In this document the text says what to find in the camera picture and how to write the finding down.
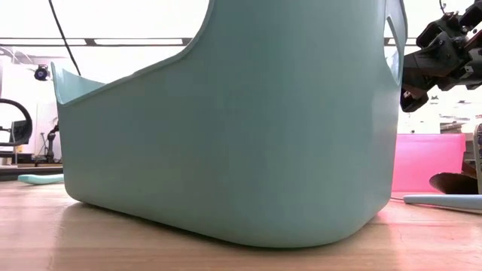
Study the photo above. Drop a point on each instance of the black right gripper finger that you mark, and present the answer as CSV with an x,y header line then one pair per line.
x,y
425,67
414,101

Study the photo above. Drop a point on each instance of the pink plastic tray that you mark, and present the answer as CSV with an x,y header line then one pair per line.
x,y
425,162

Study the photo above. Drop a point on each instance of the dark brown spoon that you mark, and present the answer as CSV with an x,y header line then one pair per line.
x,y
452,183

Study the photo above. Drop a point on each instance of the teal green plastic bin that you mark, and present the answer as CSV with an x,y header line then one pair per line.
x,y
226,150

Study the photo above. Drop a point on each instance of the black background equipment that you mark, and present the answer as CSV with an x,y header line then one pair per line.
x,y
50,145

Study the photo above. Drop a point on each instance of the black monitor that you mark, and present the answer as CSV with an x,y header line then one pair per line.
x,y
22,132

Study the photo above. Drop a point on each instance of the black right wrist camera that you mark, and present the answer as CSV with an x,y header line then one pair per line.
x,y
433,34

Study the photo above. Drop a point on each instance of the black overhead rail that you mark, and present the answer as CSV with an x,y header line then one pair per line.
x,y
90,41

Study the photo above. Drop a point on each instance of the black hanging camera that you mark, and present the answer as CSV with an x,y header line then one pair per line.
x,y
41,72

